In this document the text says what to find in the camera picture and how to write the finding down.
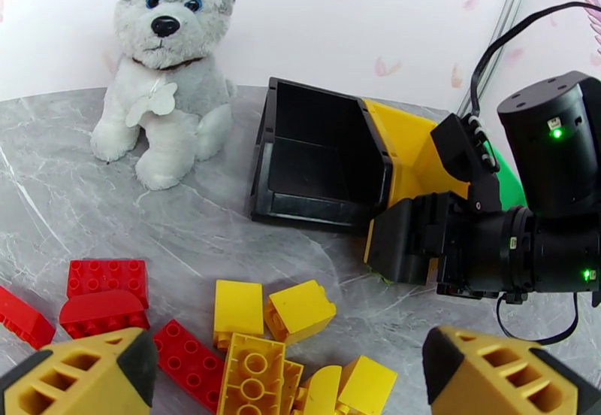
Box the black storage bin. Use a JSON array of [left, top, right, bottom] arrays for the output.
[[249, 76, 394, 235]]

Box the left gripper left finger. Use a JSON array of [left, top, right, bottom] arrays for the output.
[[0, 327, 160, 415]]

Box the yellow storage bin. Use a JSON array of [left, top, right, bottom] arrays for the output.
[[358, 98, 472, 222]]

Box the thin black gripper wire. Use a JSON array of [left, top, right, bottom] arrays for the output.
[[497, 292, 580, 347]]

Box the yellow curved lego brick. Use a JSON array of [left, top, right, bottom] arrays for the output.
[[293, 365, 345, 415]]

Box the red arched lego brick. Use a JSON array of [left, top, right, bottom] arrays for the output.
[[59, 290, 151, 341]]

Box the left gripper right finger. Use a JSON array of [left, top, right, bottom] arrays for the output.
[[422, 325, 601, 415]]

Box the black right camera cable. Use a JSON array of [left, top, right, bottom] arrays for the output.
[[458, 1, 601, 121]]

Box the yellow studded lego brick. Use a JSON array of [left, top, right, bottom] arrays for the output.
[[216, 332, 288, 415]]

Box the grey husky plush toy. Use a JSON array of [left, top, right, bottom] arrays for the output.
[[90, 0, 248, 192]]

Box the green storage bin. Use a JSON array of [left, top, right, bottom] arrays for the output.
[[488, 143, 528, 213]]

